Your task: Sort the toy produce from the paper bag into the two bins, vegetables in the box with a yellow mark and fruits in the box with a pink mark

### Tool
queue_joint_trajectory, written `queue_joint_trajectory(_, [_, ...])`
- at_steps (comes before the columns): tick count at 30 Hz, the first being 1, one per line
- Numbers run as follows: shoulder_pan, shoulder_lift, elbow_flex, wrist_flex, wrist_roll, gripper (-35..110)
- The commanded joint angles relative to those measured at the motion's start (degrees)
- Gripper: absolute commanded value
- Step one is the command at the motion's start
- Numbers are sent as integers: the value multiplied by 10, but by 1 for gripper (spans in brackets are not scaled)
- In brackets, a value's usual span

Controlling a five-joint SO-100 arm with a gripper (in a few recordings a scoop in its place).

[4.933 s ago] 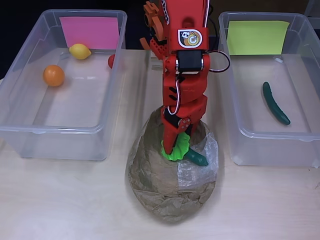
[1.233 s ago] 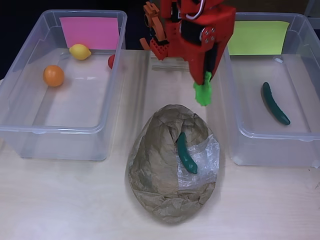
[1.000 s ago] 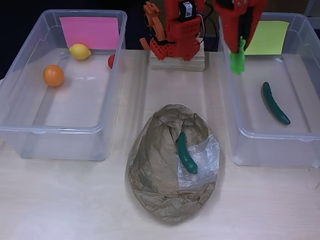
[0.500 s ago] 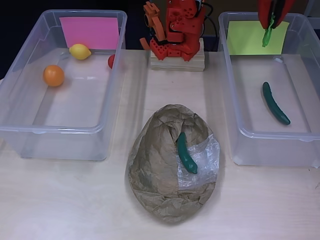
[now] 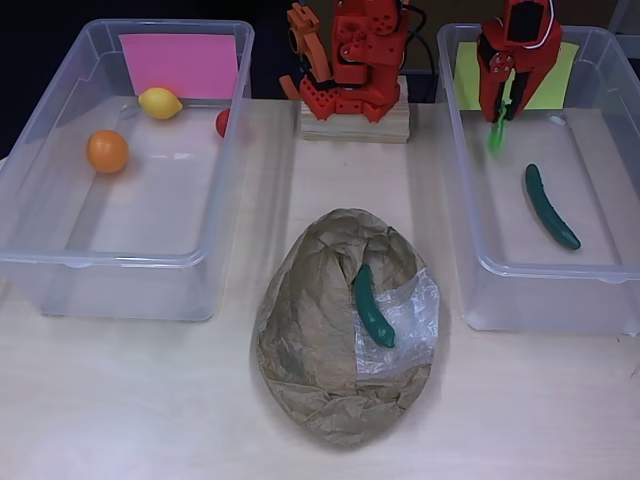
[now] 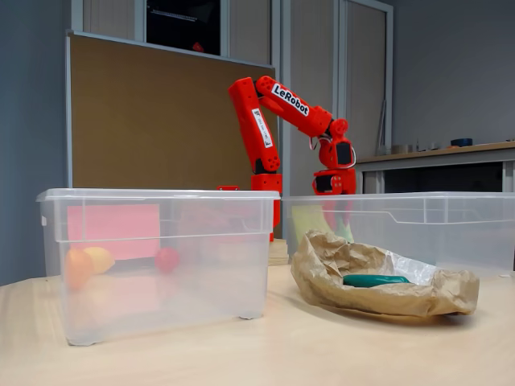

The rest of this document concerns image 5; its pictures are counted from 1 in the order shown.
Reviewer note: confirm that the red toy strawberry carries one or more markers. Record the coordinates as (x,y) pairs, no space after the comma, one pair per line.
(223,122)

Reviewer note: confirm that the orange idle robot arm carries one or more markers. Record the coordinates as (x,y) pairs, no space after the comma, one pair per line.
(300,30)

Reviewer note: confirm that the dark green toy cucumber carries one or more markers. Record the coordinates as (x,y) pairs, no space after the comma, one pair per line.
(372,310)
(545,205)

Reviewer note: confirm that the crumpled brown paper bag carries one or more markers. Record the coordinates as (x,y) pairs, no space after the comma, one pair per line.
(310,375)

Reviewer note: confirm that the wooden base block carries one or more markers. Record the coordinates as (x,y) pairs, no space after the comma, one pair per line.
(350,131)

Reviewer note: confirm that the green toy lettuce leaf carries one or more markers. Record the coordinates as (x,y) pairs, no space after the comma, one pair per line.
(496,137)

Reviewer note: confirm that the yellow toy lemon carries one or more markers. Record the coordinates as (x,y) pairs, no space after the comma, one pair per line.
(160,103)

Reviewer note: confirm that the pink paper note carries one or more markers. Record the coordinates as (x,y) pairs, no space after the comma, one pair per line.
(180,65)

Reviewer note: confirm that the yellow paper note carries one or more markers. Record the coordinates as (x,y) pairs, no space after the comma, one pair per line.
(467,90)

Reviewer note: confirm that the clear plastic bin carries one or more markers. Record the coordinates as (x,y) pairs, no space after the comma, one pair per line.
(150,225)
(500,225)

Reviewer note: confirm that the red robot arm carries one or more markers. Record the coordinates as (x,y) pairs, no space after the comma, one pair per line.
(370,60)

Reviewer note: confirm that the toy orange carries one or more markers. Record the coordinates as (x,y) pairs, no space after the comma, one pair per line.
(107,151)

